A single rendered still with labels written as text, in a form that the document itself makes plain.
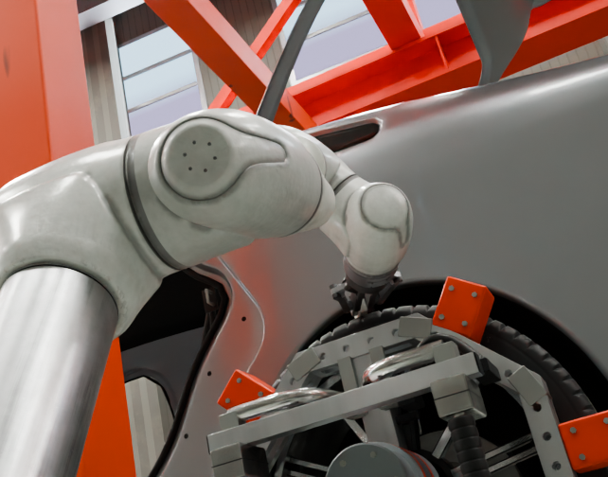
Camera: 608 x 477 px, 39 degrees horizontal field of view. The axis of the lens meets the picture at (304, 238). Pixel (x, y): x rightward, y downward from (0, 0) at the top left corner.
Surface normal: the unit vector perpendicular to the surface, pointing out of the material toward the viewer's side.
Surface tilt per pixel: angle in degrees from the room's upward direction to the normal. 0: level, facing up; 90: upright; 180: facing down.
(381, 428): 90
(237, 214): 163
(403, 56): 180
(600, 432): 90
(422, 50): 180
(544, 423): 90
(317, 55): 90
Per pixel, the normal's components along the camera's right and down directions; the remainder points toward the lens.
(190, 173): -0.11, -0.19
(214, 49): 0.21, 0.89
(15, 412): 0.29, -0.74
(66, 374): 0.72, -0.52
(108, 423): 0.90, -0.34
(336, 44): -0.35, -0.32
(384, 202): 0.07, -0.46
